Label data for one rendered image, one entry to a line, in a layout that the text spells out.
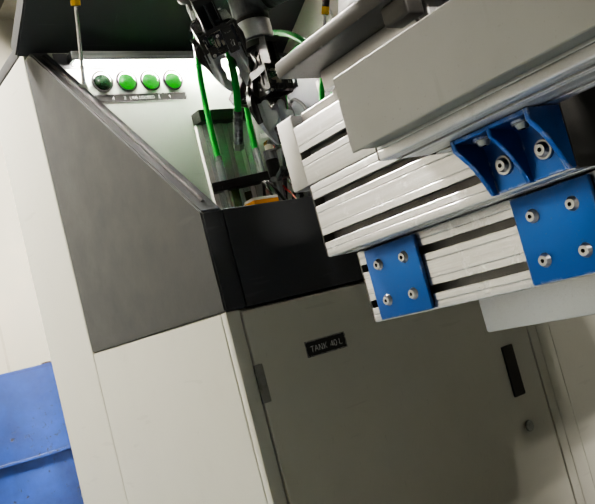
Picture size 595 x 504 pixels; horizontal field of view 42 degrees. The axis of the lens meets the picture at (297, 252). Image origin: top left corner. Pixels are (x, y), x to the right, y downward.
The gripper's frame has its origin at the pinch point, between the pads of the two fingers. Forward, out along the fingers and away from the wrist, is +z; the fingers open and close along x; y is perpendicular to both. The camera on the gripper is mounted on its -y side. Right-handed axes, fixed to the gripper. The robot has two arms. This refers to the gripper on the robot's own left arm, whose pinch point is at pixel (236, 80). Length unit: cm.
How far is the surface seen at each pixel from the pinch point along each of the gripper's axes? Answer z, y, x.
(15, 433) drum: 98, -50, -105
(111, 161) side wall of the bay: 1.2, 3.8, -27.4
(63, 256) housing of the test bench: 25, -13, -50
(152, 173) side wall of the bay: -0.8, 18.1, -20.7
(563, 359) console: 70, 39, 35
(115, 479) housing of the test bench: 60, 20, -61
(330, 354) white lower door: 29, 46, -8
